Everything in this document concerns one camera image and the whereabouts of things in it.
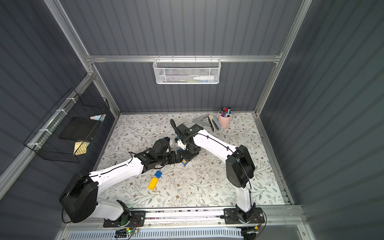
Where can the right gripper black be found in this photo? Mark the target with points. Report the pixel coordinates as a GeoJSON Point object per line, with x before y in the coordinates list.
{"type": "Point", "coordinates": [191, 153]}

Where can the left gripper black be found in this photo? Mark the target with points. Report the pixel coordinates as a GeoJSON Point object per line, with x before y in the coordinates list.
{"type": "Point", "coordinates": [174, 157]}

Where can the dark blue square lego brick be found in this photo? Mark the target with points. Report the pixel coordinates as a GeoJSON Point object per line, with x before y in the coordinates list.
{"type": "Point", "coordinates": [158, 174]}

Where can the long yellow lego brick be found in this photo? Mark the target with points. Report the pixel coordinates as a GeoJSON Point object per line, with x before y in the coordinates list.
{"type": "Point", "coordinates": [153, 183]}

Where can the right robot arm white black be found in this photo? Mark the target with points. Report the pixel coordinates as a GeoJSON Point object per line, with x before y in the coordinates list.
{"type": "Point", "coordinates": [239, 164]}

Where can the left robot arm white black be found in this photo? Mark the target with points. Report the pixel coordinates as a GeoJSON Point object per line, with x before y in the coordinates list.
{"type": "Point", "coordinates": [81, 198]}

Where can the grey triangle ruler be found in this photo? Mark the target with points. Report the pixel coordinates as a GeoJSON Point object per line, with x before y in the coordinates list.
{"type": "Point", "coordinates": [202, 120]}

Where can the floral table mat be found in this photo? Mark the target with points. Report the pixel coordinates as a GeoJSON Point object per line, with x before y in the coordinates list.
{"type": "Point", "coordinates": [200, 183]}

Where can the pink pen cup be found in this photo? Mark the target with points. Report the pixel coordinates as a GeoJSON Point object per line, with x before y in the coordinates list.
{"type": "Point", "coordinates": [224, 121]}

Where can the white bottle in basket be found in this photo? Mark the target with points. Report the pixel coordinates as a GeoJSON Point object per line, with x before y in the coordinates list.
{"type": "Point", "coordinates": [204, 78]}

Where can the pastel sticky notes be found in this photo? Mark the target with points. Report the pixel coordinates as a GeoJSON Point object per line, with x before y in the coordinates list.
{"type": "Point", "coordinates": [98, 117]}

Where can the yellow sticky notes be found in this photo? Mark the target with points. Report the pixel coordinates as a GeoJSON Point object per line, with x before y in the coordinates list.
{"type": "Point", "coordinates": [80, 148]}

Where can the black notebook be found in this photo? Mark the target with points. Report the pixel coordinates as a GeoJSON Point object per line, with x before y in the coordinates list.
{"type": "Point", "coordinates": [80, 129]}

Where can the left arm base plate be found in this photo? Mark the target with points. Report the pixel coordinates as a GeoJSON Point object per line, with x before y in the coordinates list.
{"type": "Point", "coordinates": [128, 219]}

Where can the white wire mesh basket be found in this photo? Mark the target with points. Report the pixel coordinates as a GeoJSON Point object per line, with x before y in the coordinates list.
{"type": "Point", "coordinates": [182, 73]}

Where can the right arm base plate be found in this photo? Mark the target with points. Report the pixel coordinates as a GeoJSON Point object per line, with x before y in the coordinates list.
{"type": "Point", "coordinates": [237, 216]}

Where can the black wire basket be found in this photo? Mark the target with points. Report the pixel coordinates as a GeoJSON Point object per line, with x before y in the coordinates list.
{"type": "Point", "coordinates": [45, 141]}

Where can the aluminium front rail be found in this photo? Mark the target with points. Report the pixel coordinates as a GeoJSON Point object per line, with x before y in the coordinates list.
{"type": "Point", "coordinates": [275, 215]}

